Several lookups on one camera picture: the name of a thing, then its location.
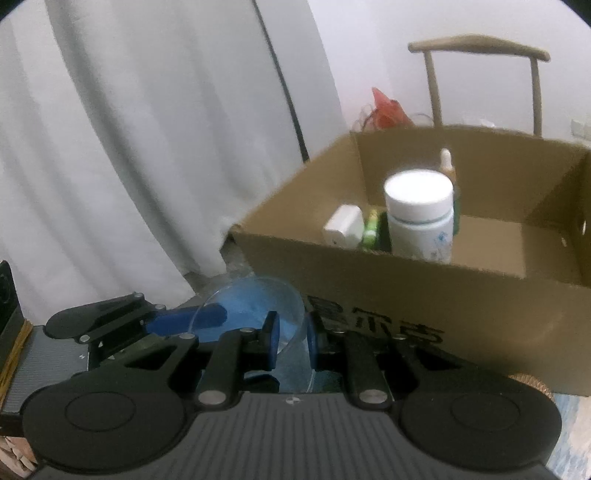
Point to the white pill bottle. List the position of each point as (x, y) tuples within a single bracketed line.
[(420, 213)]

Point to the clear glass bowl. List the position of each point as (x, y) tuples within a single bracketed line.
[(245, 303)]

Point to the wooden chair black seat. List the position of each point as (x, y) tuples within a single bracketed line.
[(483, 75)]

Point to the blue patterned table mat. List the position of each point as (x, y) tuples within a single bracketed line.
[(571, 456)]

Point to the small green tube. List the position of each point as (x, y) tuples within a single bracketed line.
[(370, 234)]

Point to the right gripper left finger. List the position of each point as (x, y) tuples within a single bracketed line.
[(236, 353)]

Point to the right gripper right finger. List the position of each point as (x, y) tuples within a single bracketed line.
[(350, 356)]

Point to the white charger adapter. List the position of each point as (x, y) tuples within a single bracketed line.
[(345, 228)]

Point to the brown cardboard box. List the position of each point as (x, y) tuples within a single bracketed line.
[(515, 297)]

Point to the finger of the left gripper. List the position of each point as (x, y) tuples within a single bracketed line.
[(186, 320)]

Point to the white curtain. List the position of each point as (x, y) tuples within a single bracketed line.
[(135, 134)]

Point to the red plastic bag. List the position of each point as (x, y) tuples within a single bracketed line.
[(386, 114)]

